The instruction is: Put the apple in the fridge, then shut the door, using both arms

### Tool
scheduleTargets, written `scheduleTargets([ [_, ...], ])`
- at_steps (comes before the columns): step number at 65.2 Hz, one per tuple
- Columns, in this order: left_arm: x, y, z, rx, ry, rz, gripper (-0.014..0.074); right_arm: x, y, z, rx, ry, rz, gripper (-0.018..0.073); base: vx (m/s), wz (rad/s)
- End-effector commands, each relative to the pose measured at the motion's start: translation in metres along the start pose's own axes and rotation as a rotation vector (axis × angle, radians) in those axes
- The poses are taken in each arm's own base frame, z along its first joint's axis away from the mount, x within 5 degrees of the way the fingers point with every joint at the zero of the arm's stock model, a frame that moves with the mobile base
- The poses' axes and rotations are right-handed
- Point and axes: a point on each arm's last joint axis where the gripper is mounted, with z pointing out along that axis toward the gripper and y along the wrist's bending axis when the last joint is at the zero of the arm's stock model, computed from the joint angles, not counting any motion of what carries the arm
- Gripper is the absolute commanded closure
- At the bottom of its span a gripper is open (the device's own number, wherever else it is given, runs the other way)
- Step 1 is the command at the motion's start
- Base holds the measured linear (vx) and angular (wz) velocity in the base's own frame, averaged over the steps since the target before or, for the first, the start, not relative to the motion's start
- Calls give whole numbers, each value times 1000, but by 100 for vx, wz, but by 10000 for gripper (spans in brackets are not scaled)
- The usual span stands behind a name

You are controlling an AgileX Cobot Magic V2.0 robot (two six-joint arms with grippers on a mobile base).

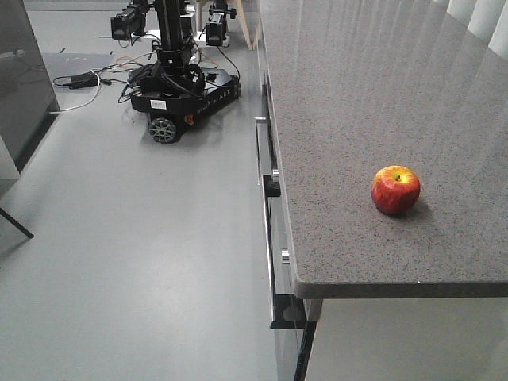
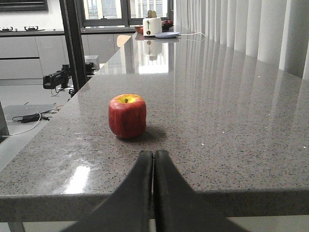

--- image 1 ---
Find upper chrome drawer handle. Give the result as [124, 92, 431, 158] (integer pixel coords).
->
[255, 117, 279, 189]

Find white floor cable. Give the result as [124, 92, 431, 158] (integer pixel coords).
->
[58, 69, 102, 112]

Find lower chrome drawer handle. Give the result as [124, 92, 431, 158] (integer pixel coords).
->
[261, 175, 306, 330]

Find wooden easel legs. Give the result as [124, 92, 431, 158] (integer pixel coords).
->
[195, 0, 255, 50]

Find red yellow apple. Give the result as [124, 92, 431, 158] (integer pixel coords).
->
[371, 165, 421, 215]

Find dark grey cabinet panel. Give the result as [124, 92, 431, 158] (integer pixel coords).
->
[1, 1, 59, 195]

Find grey stone kitchen counter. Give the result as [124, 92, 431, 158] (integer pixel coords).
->
[255, 0, 508, 381]

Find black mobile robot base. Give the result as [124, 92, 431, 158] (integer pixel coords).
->
[110, 1, 241, 144]

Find chrome drawer handle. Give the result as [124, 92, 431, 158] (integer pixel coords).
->
[261, 175, 306, 330]
[255, 117, 279, 189]

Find black power adapter brick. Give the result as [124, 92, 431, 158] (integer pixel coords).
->
[68, 71, 100, 90]

